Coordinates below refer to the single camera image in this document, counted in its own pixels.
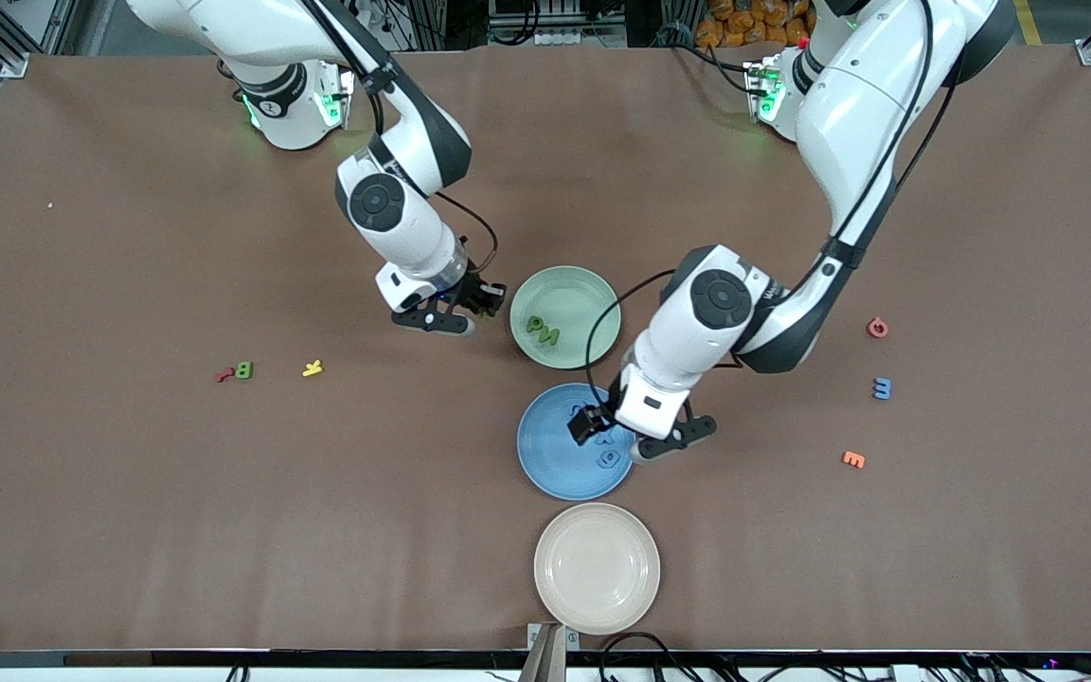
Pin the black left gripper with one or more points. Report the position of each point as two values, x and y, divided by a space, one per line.
587 422

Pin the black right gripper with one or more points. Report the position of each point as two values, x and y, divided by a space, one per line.
476 291

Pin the green foam letter P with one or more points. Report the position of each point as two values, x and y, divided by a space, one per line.
535 324

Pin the green foam letter N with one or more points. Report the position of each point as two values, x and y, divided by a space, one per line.
551 334

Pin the orange foam letter E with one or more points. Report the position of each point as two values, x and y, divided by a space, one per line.
853 459

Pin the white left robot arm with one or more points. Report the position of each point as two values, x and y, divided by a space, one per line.
678 341

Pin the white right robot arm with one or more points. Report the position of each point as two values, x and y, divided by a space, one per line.
413 237

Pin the blue plate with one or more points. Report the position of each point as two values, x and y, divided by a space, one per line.
545 455

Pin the light green plate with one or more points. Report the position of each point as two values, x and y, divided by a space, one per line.
579 303

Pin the beige plate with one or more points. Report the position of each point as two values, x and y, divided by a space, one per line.
597 568

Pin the yellow foam letter K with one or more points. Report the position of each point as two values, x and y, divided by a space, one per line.
312 368

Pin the green foam letter B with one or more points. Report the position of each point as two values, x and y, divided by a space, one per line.
243 369

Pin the white socket strip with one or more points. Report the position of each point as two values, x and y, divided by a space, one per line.
564 40

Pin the blue foam letter M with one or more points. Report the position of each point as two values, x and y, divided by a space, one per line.
882 388

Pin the red foam letter G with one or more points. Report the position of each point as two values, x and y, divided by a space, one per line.
877 328

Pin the white power strip with plugs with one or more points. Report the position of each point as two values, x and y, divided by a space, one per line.
356 14

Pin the pile of orange objects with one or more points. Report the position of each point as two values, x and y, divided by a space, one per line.
744 24

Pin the metal bracket at table edge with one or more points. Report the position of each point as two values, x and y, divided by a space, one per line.
545 654

